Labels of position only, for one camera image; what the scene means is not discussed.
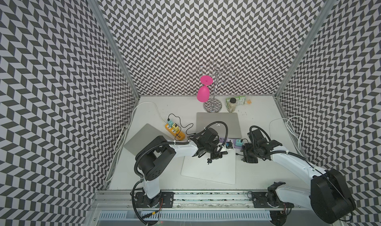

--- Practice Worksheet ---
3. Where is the white closed laptop front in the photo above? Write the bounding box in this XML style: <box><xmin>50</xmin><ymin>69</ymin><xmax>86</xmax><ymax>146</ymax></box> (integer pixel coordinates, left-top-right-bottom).
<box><xmin>181</xmin><ymin>149</ymin><xmax>236</xmax><ymax>185</ymax></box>

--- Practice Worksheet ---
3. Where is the teal charger on orange strip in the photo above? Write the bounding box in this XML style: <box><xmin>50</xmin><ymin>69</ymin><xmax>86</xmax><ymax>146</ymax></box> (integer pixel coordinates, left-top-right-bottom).
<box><xmin>167</xmin><ymin>118</ymin><xmax>174</xmax><ymax>127</ymax></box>

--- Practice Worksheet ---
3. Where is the white power cord right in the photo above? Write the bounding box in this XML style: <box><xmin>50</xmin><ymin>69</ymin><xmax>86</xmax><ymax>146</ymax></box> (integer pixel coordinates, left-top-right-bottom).
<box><xmin>268</xmin><ymin>115</ymin><xmax>306</xmax><ymax>155</ymax></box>

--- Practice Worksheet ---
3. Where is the black charger cable left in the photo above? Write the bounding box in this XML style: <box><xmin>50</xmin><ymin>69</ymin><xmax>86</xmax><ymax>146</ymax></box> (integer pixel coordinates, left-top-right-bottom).
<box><xmin>167</xmin><ymin>113</ymin><xmax>194</xmax><ymax>137</ymax></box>

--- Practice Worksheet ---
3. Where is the orange power strip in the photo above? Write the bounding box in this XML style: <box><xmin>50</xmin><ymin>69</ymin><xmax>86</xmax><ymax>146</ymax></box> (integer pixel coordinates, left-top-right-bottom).
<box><xmin>165</xmin><ymin>124</ymin><xmax>186</xmax><ymax>141</ymax></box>

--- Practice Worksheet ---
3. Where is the pink plastic wine glass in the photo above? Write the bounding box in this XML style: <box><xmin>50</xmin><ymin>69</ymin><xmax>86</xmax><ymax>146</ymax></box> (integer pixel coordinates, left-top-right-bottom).
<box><xmin>196</xmin><ymin>75</ymin><xmax>213</xmax><ymax>103</ymax></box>

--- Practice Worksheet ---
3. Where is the spice jar black lid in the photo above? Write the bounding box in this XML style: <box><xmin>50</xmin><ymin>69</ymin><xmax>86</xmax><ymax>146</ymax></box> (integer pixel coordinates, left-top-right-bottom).
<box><xmin>227</xmin><ymin>98</ymin><xmax>237</xmax><ymax>113</ymax></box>

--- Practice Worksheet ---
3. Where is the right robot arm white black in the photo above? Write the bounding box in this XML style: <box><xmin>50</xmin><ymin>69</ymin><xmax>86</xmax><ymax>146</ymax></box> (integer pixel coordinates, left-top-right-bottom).
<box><xmin>243</xmin><ymin>125</ymin><xmax>356</xmax><ymax>224</ymax></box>

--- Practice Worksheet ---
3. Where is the white power cord left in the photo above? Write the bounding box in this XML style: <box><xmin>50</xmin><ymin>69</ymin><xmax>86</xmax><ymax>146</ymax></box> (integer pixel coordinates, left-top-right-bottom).
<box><xmin>105</xmin><ymin>101</ymin><xmax>167</xmax><ymax>183</ymax></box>

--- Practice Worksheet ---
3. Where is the silver closed laptop left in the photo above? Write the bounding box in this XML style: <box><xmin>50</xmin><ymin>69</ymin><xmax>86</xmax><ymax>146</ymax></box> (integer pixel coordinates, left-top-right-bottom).
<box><xmin>122</xmin><ymin>124</ymin><xmax>171</xmax><ymax>157</ymax></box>

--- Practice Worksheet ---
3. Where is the white power cord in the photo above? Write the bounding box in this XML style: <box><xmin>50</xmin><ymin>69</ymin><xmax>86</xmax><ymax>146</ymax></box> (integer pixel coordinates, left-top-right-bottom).
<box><xmin>268</xmin><ymin>115</ymin><xmax>306</xmax><ymax>155</ymax></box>
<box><xmin>105</xmin><ymin>101</ymin><xmax>167</xmax><ymax>183</ymax></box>

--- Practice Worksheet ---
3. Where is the chrome glass holder stand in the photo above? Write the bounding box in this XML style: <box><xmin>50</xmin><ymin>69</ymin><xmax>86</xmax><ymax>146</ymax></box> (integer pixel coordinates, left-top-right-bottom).
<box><xmin>199</xmin><ymin>60</ymin><xmax>235</xmax><ymax>113</ymax></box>

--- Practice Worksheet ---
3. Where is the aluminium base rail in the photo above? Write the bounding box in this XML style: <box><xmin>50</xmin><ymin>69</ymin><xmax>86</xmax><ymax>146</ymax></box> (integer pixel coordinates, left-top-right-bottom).
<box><xmin>89</xmin><ymin>190</ymin><xmax>306</xmax><ymax>211</ymax></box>

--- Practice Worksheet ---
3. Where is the teal charger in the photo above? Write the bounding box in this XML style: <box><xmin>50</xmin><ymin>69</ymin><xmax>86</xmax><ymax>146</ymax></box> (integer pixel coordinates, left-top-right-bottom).
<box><xmin>167</xmin><ymin>118</ymin><xmax>174</xmax><ymax>127</ymax></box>
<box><xmin>235</xmin><ymin>139</ymin><xmax>243</xmax><ymax>147</ymax></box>

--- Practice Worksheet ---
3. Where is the grey closed laptop centre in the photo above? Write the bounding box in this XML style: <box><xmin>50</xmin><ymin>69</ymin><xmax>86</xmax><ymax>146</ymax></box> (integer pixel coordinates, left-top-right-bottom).
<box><xmin>196</xmin><ymin>113</ymin><xmax>242</xmax><ymax>139</ymax></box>

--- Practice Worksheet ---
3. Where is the green snack packet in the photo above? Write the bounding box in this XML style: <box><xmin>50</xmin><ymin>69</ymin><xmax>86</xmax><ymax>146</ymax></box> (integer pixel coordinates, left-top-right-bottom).
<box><xmin>225</xmin><ymin>96</ymin><xmax>247</xmax><ymax>106</ymax></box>

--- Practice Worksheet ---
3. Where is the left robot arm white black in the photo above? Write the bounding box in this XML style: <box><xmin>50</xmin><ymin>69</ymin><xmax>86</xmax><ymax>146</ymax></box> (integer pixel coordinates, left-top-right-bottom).
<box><xmin>131</xmin><ymin>121</ymin><xmax>228</xmax><ymax>208</ymax></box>

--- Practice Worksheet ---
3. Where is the yellow charger on orange strip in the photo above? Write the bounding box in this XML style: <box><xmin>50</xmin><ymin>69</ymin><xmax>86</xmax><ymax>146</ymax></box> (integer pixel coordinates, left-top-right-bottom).
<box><xmin>172</xmin><ymin>124</ymin><xmax>180</xmax><ymax>131</ymax></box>

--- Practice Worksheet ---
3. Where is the purple power strip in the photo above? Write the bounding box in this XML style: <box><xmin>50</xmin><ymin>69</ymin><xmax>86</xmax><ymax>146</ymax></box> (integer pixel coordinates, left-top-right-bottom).
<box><xmin>217</xmin><ymin>138</ymin><xmax>247</xmax><ymax>150</ymax></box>

